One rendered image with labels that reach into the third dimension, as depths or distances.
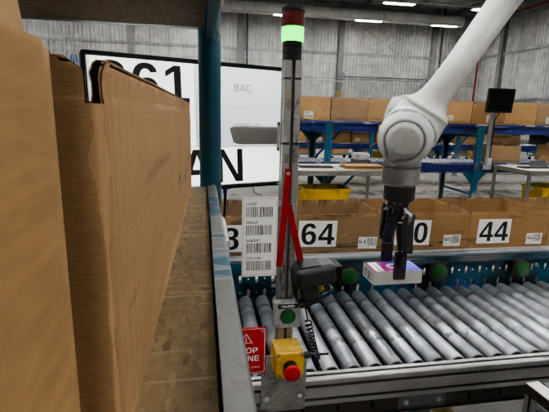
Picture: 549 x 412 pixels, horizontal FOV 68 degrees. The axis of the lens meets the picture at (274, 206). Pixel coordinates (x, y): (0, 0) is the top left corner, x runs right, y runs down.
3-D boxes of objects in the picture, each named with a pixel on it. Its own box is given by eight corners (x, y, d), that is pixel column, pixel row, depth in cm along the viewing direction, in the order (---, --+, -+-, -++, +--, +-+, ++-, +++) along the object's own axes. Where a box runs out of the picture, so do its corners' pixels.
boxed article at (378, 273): (421, 283, 104) (422, 270, 103) (372, 285, 102) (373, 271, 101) (408, 272, 111) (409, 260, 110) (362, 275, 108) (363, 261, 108)
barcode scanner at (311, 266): (346, 302, 98) (343, 261, 96) (298, 311, 97) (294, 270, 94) (337, 291, 105) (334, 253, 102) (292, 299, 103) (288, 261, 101)
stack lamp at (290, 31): (283, 39, 88) (284, 9, 87) (278, 43, 93) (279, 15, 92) (305, 40, 89) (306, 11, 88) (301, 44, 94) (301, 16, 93)
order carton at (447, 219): (381, 253, 171) (384, 213, 167) (355, 233, 199) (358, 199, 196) (466, 249, 178) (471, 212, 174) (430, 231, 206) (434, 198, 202)
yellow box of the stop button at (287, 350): (275, 385, 97) (276, 357, 96) (270, 364, 106) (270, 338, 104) (334, 379, 100) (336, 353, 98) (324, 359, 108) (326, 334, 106)
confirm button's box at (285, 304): (274, 330, 100) (274, 304, 99) (271, 324, 103) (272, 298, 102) (301, 329, 101) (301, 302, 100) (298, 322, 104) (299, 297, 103)
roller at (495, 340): (511, 369, 123) (514, 354, 122) (421, 295, 173) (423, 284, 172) (525, 368, 124) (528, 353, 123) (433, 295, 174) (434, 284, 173)
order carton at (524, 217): (466, 250, 178) (470, 212, 174) (429, 231, 206) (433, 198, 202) (545, 247, 184) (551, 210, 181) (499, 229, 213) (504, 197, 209)
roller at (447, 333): (472, 373, 121) (475, 357, 120) (393, 297, 171) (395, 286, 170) (487, 371, 122) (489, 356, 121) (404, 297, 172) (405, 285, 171)
